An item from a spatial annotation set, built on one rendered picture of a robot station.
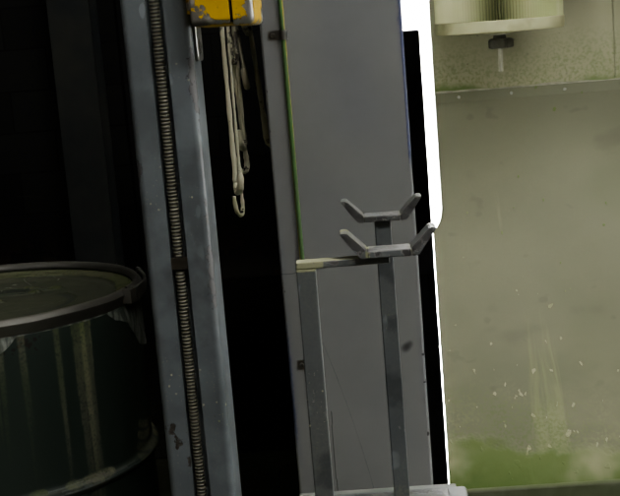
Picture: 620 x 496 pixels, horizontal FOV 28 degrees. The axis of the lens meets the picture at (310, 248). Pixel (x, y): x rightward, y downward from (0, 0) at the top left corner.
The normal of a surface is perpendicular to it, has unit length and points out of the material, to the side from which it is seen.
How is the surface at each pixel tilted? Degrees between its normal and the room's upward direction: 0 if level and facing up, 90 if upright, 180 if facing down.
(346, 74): 90
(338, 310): 90
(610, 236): 57
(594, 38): 90
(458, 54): 90
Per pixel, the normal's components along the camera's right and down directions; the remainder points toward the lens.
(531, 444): -0.07, -0.40
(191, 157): -0.03, 0.17
